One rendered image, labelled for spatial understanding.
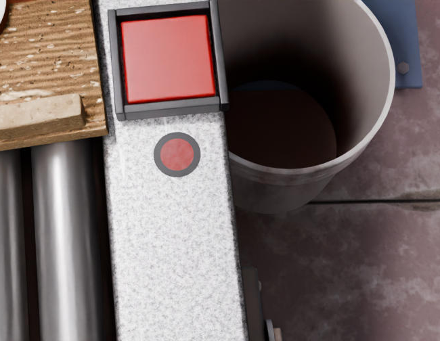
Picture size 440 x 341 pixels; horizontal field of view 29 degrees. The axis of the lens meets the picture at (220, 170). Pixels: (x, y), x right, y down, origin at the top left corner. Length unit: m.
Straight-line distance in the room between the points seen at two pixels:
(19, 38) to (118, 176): 0.11
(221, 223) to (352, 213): 0.97
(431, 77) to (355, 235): 0.33
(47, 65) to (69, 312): 0.16
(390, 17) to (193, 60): 1.09
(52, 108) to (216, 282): 0.15
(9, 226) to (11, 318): 0.06
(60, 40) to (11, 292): 0.17
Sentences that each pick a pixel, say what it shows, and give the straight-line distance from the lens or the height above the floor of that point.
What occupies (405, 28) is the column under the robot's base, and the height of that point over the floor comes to 0.01.
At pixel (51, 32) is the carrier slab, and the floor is 0.94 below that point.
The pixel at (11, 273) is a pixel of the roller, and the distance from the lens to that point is 0.57.
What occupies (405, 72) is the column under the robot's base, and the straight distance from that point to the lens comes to 1.60.
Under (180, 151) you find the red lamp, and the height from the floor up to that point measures 0.92.
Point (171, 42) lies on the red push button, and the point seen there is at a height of 0.93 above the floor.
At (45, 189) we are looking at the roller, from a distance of 0.57.
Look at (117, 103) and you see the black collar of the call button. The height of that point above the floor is 0.93.
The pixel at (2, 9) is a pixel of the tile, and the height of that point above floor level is 0.95.
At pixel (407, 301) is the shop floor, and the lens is 1.51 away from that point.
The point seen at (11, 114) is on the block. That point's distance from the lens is 0.54.
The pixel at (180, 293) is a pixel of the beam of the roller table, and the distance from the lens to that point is 0.55.
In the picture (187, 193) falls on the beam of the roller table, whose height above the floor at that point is 0.91.
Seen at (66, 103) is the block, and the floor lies 0.96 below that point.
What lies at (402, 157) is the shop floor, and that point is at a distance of 1.56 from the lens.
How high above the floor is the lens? 1.46
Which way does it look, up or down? 75 degrees down
